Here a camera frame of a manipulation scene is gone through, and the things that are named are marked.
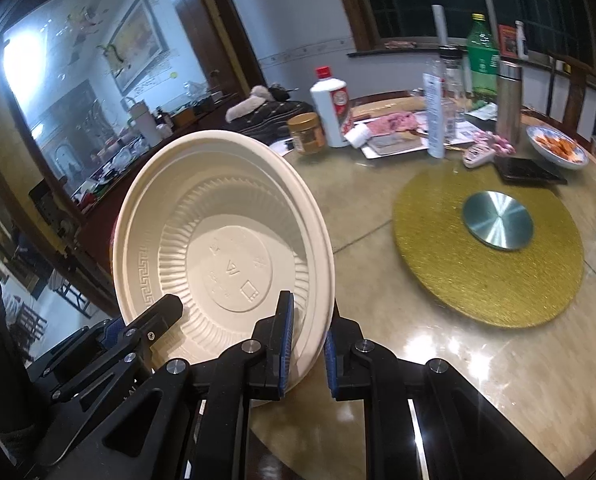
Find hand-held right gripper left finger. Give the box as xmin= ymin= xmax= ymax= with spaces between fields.
xmin=32 ymin=290 xmax=296 ymax=480

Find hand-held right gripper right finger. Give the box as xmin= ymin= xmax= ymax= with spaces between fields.
xmin=323 ymin=307 xmax=566 ymax=480

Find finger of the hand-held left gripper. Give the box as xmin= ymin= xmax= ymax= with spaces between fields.
xmin=128 ymin=294 xmax=185 ymax=356
xmin=25 ymin=317 xmax=151 ymax=403

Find beige plastic bowl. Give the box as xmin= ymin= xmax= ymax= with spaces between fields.
xmin=112 ymin=130 xmax=336 ymax=407

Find gold glitter turntable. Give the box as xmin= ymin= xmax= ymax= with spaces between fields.
xmin=392 ymin=162 xmax=585 ymax=330

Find white insulated jug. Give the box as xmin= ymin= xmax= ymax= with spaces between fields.
xmin=125 ymin=99 xmax=163 ymax=147

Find brown spread jar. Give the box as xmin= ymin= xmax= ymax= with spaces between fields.
xmin=287 ymin=112 xmax=327 ymax=156

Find small white cup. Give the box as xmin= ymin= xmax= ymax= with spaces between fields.
xmin=345 ymin=122 xmax=373 ymax=149

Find silver turntable disc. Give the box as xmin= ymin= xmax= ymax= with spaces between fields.
xmin=462 ymin=190 xmax=535 ymax=251

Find grey notebook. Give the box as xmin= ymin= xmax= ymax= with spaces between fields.
xmin=375 ymin=132 xmax=425 ymax=154

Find black fur-lined shoe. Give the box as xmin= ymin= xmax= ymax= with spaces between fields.
xmin=226 ymin=85 xmax=319 ymax=143

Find white liquor bottle red cap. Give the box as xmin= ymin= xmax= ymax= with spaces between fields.
xmin=310 ymin=66 xmax=355 ymax=148

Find pink meat slices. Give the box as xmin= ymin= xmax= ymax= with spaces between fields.
xmin=370 ymin=111 xmax=419 ymax=134

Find wood framed mirror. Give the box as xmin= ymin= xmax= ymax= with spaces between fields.
xmin=0 ymin=0 xmax=263 ymax=221

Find white plug adapter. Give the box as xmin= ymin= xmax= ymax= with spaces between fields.
xmin=462 ymin=142 xmax=496 ymax=167

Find white squeeze tube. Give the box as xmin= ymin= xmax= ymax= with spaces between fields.
xmin=422 ymin=72 xmax=446 ymax=158

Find black phone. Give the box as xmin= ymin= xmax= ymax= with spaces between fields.
xmin=493 ymin=157 xmax=569 ymax=186

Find pink wrapped candies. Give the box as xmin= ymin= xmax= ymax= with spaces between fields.
xmin=473 ymin=130 xmax=516 ymax=156

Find blue patterned white plate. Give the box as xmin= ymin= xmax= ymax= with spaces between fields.
xmin=525 ymin=125 xmax=590 ymax=170

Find clear bottle with black lid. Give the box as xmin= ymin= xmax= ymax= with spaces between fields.
xmin=438 ymin=46 xmax=466 ymax=126

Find steel thermos flask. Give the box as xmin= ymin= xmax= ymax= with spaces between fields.
xmin=495 ymin=60 xmax=524 ymax=146

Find orange food slices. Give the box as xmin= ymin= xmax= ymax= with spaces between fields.
xmin=535 ymin=134 xmax=579 ymax=161

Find green plastic bottle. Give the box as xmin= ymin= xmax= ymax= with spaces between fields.
xmin=465 ymin=13 xmax=501 ymax=103

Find wooden chair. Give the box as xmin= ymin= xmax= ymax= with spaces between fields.
xmin=548 ymin=50 xmax=596 ymax=136

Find red box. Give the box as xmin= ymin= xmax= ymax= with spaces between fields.
xmin=498 ymin=24 xmax=519 ymax=57

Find dark barred window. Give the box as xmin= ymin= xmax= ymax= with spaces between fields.
xmin=328 ymin=0 xmax=596 ymax=56

